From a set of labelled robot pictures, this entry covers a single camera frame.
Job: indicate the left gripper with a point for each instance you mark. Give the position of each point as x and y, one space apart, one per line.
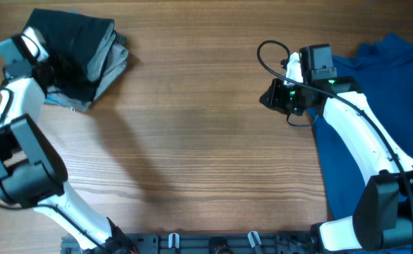
60 62

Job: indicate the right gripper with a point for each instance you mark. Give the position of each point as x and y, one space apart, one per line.
274 97

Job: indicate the black shorts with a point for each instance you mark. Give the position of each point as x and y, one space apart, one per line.
76 35

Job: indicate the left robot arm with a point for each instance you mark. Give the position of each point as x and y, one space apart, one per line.
32 174

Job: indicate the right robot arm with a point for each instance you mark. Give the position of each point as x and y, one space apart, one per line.
383 218

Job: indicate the folded grey shorts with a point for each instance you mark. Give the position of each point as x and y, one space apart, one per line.
108 63

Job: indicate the blue shirt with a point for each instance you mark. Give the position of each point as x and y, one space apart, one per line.
384 71

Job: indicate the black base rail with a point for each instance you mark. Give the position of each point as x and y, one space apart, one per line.
283 242

